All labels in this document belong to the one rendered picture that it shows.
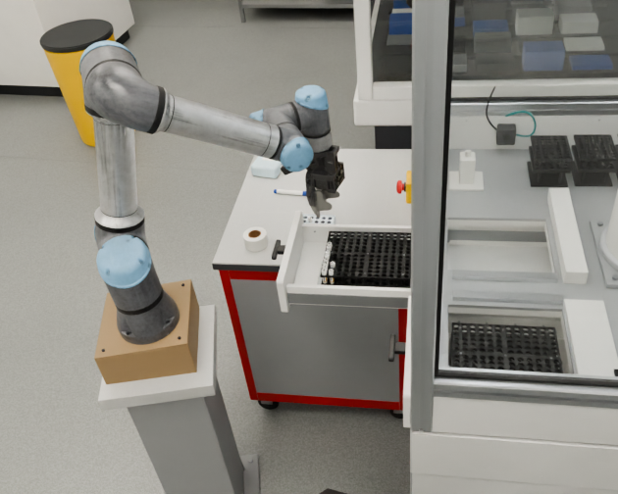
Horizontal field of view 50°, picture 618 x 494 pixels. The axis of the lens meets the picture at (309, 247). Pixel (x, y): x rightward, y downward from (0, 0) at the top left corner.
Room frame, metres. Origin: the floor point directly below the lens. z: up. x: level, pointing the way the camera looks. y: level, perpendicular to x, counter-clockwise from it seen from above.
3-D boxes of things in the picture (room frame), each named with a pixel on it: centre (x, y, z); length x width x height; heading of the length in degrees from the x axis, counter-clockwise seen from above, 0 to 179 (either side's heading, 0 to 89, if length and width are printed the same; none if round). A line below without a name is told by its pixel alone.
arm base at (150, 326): (1.17, 0.41, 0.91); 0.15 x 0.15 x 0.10
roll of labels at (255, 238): (1.55, 0.15, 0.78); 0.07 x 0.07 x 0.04
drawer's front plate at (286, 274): (1.33, 0.05, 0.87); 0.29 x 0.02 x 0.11; 167
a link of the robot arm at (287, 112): (1.40, 0.04, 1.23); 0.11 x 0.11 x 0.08; 16
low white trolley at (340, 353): (1.73, -0.07, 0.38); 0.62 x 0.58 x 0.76; 167
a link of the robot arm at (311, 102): (1.44, -0.05, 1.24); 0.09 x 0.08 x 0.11; 106
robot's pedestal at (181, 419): (1.17, 0.41, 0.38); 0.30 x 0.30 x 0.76; 1
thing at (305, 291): (1.28, -0.16, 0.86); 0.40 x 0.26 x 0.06; 77
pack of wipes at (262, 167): (1.96, 0.09, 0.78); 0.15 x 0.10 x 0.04; 155
